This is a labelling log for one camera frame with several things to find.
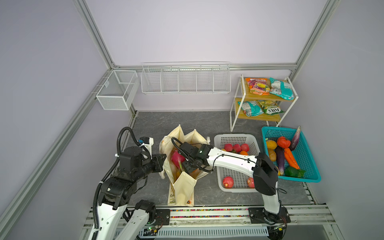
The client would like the orange snack packet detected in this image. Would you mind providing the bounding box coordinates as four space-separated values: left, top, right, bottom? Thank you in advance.
245 78 271 96

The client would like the green pepper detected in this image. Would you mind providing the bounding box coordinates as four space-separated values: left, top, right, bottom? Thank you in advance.
284 166 306 178

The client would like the brown potato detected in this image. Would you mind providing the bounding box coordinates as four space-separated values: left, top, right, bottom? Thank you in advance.
268 149 277 162

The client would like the orange carrot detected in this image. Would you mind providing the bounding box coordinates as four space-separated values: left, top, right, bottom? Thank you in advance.
284 148 300 170

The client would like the small red fruit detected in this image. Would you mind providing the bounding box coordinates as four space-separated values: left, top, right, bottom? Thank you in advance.
224 144 233 152
241 144 250 152
233 144 242 153

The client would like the cream canvas grocery bag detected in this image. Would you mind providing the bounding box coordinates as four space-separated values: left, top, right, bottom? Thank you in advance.
159 126 211 207

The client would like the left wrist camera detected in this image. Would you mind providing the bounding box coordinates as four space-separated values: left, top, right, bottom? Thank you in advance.
138 137 154 155

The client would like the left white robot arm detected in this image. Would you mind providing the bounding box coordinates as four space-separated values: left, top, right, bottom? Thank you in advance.
89 127 167 240

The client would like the white wood two-tier shelf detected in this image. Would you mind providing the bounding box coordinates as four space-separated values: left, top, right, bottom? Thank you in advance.
230 75 299 132

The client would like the dark purple eggplant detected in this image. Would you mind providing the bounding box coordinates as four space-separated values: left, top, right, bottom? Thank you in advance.
275 147 285 176

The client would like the red apple back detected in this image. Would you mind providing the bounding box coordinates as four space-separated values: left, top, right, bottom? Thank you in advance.
247 178 255 189

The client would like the small red fruit right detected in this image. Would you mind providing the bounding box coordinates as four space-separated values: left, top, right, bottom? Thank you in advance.
241 144 250 152

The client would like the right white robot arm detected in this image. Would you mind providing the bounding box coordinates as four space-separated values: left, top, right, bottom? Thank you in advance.
171 137 291 225

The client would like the red apple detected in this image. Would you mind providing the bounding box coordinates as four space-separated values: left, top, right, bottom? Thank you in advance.
222 177 234 189
247 178 255 189

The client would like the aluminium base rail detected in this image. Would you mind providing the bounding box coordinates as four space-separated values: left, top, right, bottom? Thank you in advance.
79 204 313 240

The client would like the green Fox's candy packet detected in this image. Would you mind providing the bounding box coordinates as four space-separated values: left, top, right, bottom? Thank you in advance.
258 100 284 116

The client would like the red apple front left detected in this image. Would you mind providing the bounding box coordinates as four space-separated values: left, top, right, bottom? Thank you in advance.
222 177 234 189

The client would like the white plastic fruit basket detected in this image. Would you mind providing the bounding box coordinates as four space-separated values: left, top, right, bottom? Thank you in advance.
214 134 261 193

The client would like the long white wire basket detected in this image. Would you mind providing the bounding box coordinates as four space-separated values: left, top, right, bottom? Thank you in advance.
141 62 232 95

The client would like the teal snack packet upper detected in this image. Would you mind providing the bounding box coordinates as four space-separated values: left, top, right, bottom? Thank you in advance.
270 78 295 101

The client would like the small red fruit middle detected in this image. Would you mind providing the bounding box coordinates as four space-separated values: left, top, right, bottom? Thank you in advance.
233 144 242 153

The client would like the pink dragon fruit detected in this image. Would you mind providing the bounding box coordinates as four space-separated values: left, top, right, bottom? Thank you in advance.
171 151 186 171

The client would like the small white mesh basket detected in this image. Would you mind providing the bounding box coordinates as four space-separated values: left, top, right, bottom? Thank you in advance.
96 70 140 111

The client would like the yellow potato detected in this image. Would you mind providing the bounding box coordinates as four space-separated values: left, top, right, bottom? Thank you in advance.
266 140 278 150

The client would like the teal white snack packet lower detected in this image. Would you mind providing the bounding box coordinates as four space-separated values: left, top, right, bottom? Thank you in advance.
238 101 264 117

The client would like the red tomato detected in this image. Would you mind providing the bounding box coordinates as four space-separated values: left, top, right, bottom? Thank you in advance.
277 137 291 149

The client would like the small red fruit left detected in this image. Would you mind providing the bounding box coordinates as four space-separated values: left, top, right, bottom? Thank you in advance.
224 144 233 152

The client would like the teal plastic vegetable basket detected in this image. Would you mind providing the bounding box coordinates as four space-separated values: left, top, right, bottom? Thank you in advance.
262 127 322 183

